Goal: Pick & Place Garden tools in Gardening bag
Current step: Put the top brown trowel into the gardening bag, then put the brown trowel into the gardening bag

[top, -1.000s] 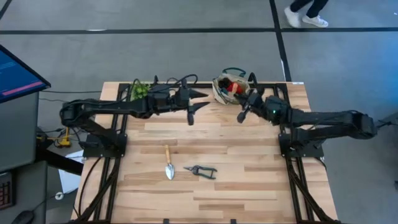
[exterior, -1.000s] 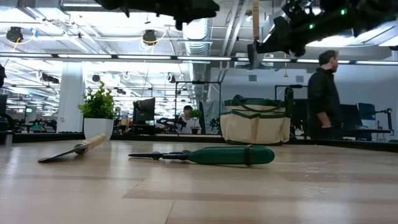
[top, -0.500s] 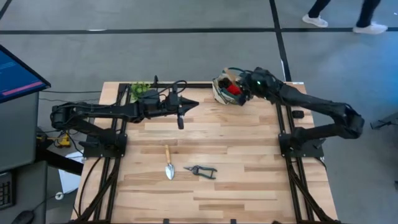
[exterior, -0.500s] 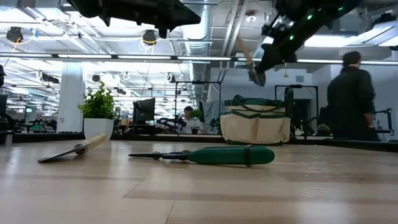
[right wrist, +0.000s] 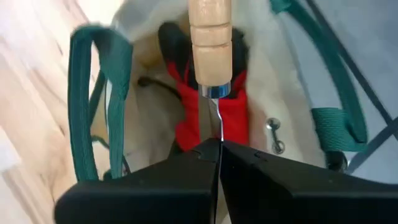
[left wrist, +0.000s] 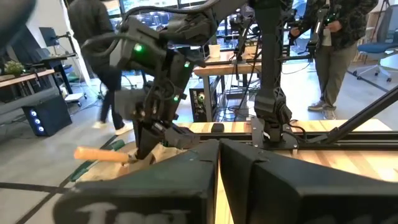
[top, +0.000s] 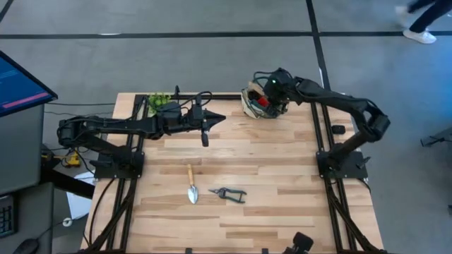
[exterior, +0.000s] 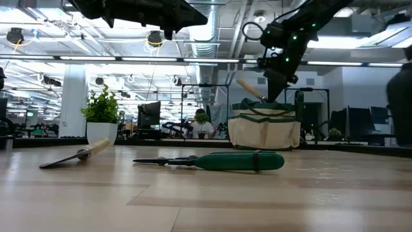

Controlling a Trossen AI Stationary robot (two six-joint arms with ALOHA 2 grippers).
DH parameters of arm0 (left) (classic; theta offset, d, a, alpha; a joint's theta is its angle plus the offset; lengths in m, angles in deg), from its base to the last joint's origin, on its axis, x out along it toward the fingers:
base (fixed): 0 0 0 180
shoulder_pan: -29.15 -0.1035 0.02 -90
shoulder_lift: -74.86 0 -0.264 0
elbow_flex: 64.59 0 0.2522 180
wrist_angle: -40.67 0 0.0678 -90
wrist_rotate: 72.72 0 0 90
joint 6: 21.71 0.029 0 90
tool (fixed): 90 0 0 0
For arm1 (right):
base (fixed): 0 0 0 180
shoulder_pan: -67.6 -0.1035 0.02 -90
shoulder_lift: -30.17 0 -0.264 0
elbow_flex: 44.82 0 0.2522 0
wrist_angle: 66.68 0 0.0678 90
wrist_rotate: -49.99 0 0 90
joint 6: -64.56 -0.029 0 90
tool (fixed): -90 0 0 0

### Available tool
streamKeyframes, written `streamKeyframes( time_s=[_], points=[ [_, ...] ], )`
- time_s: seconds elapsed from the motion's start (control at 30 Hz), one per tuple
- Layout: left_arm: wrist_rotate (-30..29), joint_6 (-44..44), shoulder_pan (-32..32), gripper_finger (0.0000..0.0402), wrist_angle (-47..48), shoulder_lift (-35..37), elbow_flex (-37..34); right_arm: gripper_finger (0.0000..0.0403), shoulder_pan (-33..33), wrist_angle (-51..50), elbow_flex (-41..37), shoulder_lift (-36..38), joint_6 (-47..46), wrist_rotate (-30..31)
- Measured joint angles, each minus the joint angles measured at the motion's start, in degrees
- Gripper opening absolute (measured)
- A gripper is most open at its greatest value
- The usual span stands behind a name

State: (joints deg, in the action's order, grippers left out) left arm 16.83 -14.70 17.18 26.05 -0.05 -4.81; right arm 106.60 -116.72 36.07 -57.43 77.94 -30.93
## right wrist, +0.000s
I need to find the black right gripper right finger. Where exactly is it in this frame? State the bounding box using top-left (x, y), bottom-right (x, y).
top-left (220, 140), bottom-right (398, 224)

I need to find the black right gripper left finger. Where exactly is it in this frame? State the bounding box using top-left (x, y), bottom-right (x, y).
top-left (54, 138), bottom-right (220, 224)

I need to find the red black gardening glove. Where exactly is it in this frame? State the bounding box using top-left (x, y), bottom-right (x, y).
top-left (157, 21), bottom-right (251, 154)

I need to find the beige green-trimmed gardening bag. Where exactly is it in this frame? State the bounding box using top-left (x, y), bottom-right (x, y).
top-left (67, 0), bottom-right (371, 187)

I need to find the wooden-handled steel trowel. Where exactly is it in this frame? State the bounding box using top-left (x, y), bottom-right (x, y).
top-left (187, 0), bottom-right (234, 144)

